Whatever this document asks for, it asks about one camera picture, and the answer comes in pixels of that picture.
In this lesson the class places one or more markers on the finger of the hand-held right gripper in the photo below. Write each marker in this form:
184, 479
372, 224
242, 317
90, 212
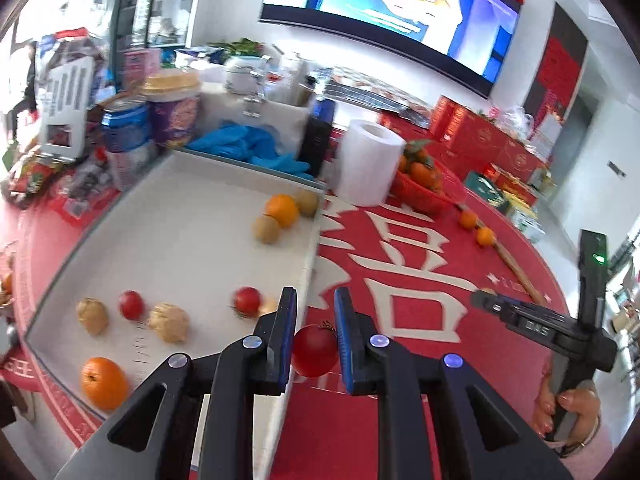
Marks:
525, 322

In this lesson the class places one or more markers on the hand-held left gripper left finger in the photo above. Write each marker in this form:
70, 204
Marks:
287, 340

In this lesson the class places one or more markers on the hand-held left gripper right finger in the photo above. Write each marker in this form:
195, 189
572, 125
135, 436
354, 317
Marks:
345, 340

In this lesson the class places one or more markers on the red tomato with stem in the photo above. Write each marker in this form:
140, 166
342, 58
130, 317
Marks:
315, 352

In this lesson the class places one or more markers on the kiwi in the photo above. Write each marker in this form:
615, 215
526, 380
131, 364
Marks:
306, 202
265, 229

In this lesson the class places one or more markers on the large smooth orange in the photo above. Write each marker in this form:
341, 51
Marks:
282, 208

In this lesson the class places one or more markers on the grey tray white interior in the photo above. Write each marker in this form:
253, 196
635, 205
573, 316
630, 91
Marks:
190, 250

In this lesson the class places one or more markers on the dimpled mandarin orange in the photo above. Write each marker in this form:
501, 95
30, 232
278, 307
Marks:
102, 382

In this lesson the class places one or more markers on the person's right hand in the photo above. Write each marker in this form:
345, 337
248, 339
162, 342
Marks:
577, 410

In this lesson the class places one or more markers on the wooden back scratcher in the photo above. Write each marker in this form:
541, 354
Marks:
515, 265

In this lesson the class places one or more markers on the walnut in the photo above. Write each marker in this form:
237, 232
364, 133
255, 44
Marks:
169, 322
92, 316

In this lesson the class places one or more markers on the green gift box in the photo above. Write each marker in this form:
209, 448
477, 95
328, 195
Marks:
487, 189

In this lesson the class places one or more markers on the red cardboard box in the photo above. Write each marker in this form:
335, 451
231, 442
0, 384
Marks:
517, 157
441, 117
470, 135

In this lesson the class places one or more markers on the red plastic basket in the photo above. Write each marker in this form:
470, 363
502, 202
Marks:
430, 200

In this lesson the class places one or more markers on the white desk calendar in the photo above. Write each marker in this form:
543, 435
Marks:
547, 129

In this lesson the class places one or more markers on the white paper towel roll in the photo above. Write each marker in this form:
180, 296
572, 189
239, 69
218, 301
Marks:
367, 165

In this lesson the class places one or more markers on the clear plastic bag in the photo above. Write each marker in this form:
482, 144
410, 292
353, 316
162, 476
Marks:
514, 121

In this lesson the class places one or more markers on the pile of leafy mandarins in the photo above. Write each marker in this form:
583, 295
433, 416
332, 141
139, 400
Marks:
420, 170

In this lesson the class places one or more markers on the black rectangular device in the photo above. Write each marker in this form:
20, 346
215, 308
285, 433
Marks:
316, 140

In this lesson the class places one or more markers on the blue disposable gloves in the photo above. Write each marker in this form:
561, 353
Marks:
240, 142

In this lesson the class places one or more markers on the white storage box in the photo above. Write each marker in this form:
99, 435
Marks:
285, 115

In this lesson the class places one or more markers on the brown bottle black cap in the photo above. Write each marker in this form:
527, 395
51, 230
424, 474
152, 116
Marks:
304, 94

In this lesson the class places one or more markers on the chrome tap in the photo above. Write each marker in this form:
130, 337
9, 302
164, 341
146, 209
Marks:
255, 95

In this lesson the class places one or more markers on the checkered cloth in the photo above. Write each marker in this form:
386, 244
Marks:
370, 92

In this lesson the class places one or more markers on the purple instant noodle cup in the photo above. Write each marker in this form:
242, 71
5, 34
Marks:
175, 115

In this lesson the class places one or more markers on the blue white can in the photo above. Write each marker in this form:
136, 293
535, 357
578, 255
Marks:
126, 127

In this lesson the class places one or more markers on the white round container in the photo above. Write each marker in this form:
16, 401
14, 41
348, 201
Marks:
241, 75

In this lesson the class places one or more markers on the potted green plant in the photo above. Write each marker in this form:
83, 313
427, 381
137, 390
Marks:
242, 46

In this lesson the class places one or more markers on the red snack packets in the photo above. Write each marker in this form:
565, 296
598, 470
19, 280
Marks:
30, 177

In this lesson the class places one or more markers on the pink carton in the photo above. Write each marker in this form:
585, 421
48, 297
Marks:
142, 70

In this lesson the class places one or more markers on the glass display cabinet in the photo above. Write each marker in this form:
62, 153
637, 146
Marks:
150, 5

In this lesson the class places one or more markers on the black wall plate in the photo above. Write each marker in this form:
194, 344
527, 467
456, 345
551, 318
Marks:
617, 168

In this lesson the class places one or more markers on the red wall panel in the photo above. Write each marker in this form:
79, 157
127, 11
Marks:
557, 60

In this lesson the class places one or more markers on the wall television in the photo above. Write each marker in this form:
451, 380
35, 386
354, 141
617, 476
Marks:
390, 10

